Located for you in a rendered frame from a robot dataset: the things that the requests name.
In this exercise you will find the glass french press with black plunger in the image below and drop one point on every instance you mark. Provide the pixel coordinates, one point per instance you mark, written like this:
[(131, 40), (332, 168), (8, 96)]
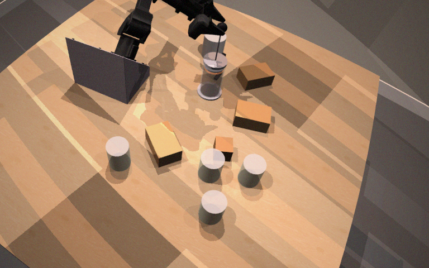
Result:
[(213, 70)]

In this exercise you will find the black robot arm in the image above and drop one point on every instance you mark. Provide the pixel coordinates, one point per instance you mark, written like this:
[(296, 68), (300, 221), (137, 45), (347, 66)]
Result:
[(138, 24)]

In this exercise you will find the tan rectangular block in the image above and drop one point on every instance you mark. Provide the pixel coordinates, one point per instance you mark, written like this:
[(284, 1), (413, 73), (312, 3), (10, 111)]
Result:
[(163, 143), (255, 76), (252, 116)]

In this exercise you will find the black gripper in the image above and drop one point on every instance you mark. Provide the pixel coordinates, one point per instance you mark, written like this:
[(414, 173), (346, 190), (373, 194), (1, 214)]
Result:
[(202, 23)]

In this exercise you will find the tan cube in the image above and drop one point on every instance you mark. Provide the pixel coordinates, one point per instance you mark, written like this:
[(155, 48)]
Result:
[(225, 145)]

